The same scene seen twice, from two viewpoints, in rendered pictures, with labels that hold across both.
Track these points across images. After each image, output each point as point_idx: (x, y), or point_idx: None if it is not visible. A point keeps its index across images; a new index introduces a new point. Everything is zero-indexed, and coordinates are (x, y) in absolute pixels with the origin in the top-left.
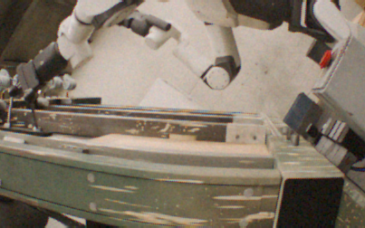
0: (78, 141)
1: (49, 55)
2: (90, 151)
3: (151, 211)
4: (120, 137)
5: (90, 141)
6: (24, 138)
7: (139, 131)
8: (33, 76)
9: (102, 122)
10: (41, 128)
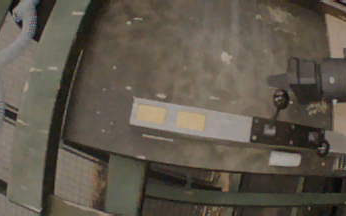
0: None
1: None
2: None
3: None
4: (341, 35)
5: None
6: (297, 149)
7: None
8: (317, 95)
9: (319, 3)
10: (317, 136)
